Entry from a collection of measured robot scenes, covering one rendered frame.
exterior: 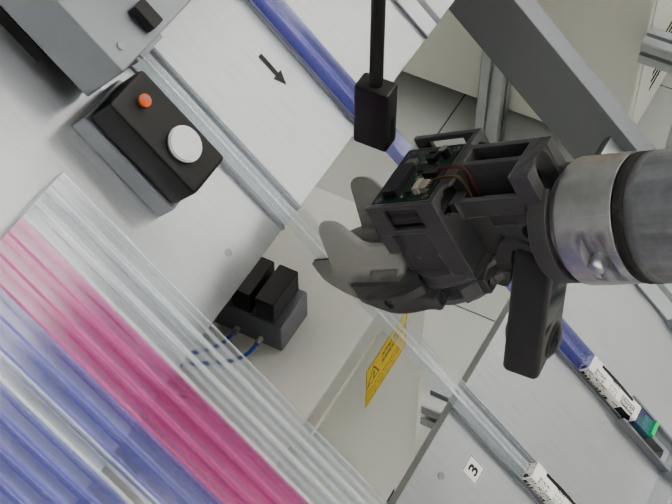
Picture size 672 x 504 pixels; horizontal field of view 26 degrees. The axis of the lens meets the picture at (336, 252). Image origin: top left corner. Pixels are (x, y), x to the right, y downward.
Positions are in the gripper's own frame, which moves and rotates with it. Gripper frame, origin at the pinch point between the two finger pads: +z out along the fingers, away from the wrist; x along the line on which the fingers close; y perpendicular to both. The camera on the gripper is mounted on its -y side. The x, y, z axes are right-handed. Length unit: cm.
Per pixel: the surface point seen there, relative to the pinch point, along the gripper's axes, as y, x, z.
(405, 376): -39, -27, 33
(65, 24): 24.6, 6.0, 2.4
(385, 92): 14.3, 2.4, -14.0
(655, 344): -26.0, -18.3, -6.0
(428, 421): -52, -32, 40
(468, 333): -72, -67, 63
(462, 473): -16.6, 4.1, -3.5
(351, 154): -54, -91, 91
